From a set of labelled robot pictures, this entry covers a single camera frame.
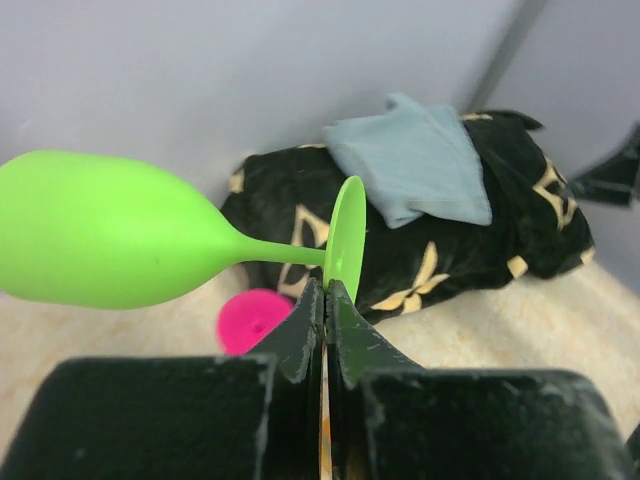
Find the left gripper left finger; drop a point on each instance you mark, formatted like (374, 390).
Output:
(255, 416)

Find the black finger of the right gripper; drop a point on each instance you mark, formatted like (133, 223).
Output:
(615, 180)

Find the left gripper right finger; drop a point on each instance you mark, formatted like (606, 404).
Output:
(394, 419)

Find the green wine glass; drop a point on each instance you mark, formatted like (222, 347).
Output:
(113, 233)

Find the pink wine glass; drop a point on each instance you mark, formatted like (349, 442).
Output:
(248, 317)

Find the light blue folded towel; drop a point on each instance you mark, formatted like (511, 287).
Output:
(413, 161)

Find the black patterned blanket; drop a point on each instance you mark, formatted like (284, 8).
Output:
(287, 196)

